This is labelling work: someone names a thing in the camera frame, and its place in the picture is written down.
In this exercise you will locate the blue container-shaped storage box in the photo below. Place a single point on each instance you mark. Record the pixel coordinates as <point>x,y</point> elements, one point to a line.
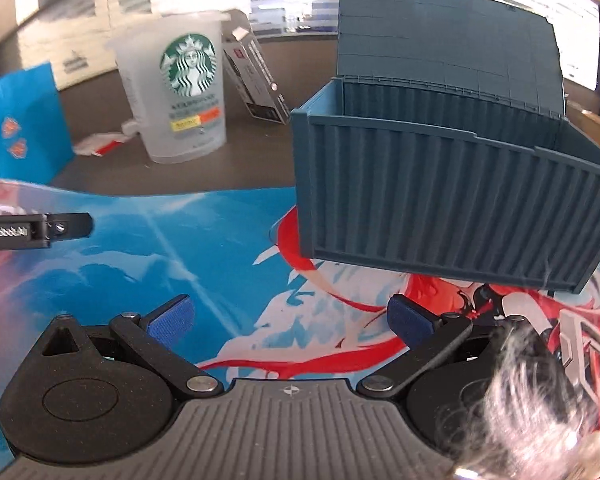
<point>430,195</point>

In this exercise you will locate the frosted plastic cup green logo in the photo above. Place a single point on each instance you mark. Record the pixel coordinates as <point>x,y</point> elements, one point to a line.
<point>180,110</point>

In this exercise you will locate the grey fluffy tuft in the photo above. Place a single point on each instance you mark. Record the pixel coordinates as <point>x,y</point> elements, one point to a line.
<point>535,400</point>

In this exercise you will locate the black and white carton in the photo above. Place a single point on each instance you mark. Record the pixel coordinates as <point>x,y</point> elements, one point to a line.
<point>260,80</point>

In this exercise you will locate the papers with red card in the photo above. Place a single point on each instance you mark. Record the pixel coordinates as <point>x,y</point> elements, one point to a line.
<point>92,140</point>

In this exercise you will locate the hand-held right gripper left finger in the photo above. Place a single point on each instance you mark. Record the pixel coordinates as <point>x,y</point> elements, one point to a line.
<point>172,320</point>

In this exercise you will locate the colourful printed desk mat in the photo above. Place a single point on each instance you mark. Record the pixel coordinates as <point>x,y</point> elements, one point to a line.
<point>190,240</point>

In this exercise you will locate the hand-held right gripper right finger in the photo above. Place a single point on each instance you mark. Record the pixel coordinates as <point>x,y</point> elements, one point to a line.
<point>405,320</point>

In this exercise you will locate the brown cardboard box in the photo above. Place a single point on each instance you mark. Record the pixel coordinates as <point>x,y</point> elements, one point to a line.
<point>597,130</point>

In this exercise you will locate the blue gift bag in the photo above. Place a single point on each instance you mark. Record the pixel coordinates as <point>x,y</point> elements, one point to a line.
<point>20,120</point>

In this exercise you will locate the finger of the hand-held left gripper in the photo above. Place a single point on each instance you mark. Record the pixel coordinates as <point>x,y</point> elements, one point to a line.
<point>72,225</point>

